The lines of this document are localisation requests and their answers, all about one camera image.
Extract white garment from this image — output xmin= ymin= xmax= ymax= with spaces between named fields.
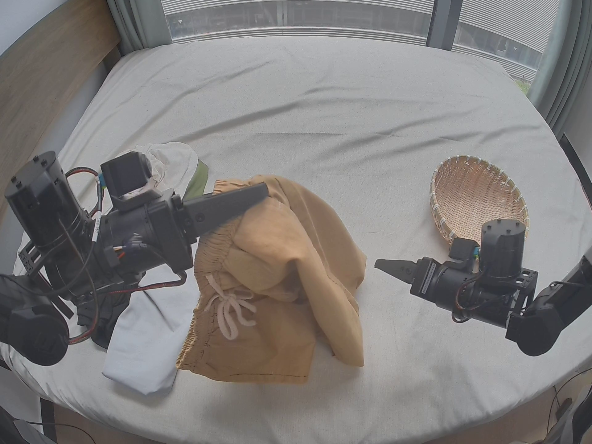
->
xmin=131 ymin=142 xmax=200 ymax=192

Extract tan shorts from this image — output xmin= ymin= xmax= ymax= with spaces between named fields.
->
xmin=174 ymin=174 xmax=369 ymax=385

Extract blue-green curtain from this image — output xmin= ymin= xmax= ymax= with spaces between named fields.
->
xmin=526 ymin=0 xmax=592 ymax=134
xmin=98 ymin=0 xmax=175 ymax=57

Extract bed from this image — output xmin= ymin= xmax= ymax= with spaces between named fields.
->
xmin=0 ymin=0 xmax=592 ymax=436

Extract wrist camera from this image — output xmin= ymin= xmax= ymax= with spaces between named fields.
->
xmin=100 ymin=152 xmax=163 ymax=212
xmin=448 ymin=237 xmax=480 ymax=263

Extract round woven basket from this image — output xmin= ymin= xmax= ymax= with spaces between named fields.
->
xmin=428 ymin=154 xmax=531 ymax=249

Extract pale blue garment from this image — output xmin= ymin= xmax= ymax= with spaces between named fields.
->
xmin=102 ymin=266 xmax=200 ymax=396

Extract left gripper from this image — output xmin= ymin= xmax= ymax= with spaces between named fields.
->
xmin=97 ymin=182 xmax=269 ymax=278

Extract green garment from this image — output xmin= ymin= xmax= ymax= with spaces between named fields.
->
xmin=185 ymin=160 xmax=212 ymax=199

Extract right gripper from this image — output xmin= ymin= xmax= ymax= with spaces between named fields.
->
xmin=375 ymin=257 xmax=483 ymax=312

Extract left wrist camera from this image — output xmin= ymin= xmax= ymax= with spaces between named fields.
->
xmin=100 ymin=152 xmax=163 ymax=212

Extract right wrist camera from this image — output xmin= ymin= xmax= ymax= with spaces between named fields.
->
xmin=448 ymin=237 xmax=480 ymax=263

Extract black garment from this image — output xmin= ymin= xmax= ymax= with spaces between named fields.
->
xmin=74 ymin=273 xmax=155 ymax=351

